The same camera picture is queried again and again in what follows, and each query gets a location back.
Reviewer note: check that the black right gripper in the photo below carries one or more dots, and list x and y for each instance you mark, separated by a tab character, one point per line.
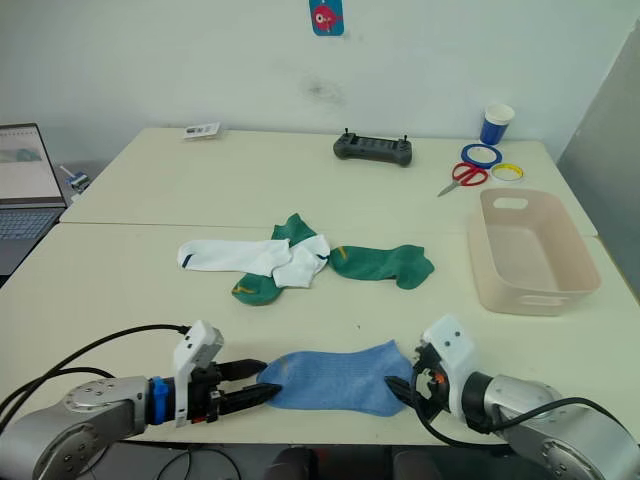
424	396

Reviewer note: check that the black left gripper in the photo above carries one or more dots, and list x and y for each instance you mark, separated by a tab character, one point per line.
202	395

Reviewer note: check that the blue sock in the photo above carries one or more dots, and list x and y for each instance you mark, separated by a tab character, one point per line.
340	380

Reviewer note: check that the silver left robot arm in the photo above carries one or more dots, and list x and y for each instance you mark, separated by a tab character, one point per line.
90	405

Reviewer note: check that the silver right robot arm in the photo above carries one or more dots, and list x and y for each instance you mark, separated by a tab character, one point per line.
525	395

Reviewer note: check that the pink plastic container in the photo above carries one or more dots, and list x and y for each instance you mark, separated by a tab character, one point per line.
520	250

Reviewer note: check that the green sock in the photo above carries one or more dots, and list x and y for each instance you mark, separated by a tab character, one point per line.
255	292
380	262

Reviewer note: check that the short white sock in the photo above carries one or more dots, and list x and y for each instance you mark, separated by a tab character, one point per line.
300	267

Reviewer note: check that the long white sock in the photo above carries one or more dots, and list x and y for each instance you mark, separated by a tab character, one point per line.
225	255

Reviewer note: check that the grey remote controller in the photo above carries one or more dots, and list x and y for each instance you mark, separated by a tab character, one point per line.
372	149

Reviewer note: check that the small printed card packet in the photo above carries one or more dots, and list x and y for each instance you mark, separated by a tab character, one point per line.
201	131

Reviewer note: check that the blue paper cup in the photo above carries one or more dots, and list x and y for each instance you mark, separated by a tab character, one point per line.
495	130

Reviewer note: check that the blue silver clamp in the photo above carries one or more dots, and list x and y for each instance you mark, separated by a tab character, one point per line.
77	180

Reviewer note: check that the grey partition panel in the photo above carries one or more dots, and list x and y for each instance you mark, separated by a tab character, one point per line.
610	150

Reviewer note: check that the grey laptop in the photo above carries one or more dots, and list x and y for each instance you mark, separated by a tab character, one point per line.
20	165

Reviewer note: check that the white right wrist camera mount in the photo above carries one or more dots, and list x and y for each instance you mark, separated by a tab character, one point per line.
452	345

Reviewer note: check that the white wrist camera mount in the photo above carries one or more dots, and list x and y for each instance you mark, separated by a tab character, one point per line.
452	345
192	350

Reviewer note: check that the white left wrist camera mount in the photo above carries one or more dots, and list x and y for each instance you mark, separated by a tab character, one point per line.
192	350

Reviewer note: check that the blue fish wall sticker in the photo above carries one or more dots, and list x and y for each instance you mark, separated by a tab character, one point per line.
326	17

